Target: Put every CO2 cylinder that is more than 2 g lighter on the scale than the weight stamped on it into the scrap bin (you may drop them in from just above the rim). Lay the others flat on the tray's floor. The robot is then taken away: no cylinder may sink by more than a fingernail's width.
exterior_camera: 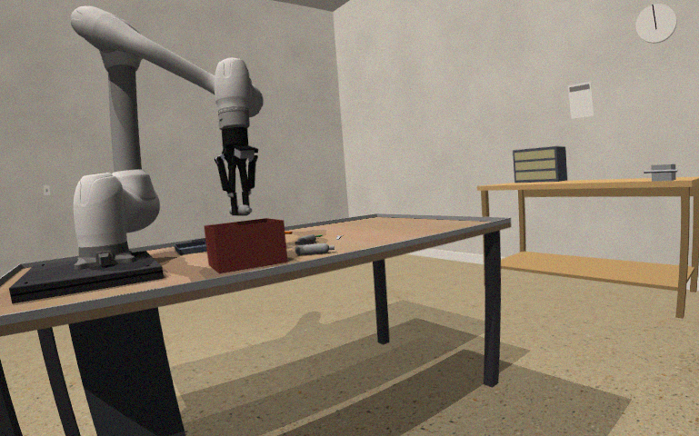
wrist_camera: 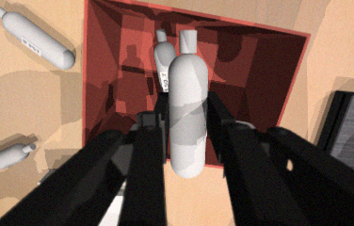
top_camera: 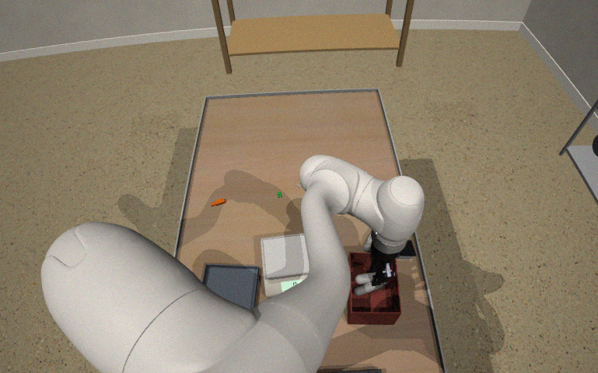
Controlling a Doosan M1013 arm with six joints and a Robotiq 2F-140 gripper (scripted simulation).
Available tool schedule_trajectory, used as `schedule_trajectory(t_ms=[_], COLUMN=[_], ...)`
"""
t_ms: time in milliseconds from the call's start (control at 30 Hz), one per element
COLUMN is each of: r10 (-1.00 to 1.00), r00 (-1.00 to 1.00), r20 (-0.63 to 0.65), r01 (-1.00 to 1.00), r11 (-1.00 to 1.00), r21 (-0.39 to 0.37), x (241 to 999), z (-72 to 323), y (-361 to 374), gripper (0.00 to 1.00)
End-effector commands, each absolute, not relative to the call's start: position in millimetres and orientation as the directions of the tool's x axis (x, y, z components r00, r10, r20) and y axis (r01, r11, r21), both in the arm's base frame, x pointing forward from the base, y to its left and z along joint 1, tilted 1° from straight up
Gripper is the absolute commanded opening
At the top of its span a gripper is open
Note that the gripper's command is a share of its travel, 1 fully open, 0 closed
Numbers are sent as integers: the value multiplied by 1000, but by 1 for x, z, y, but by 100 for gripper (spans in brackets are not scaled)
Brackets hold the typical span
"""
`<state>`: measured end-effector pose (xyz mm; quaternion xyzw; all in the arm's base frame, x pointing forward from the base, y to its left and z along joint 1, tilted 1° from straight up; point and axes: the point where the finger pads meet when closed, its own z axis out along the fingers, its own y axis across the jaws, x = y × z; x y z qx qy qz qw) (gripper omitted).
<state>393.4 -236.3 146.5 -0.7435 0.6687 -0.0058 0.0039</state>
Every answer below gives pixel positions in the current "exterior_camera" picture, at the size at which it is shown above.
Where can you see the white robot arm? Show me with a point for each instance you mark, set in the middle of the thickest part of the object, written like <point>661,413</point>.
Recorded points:
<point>105,208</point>

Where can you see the dark table edge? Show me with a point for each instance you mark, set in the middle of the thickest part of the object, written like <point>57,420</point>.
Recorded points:
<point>239,277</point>

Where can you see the red open box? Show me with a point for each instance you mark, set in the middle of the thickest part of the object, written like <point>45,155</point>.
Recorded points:
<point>245,245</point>

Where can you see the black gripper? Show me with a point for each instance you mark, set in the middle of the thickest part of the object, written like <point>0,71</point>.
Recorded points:
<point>235,136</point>

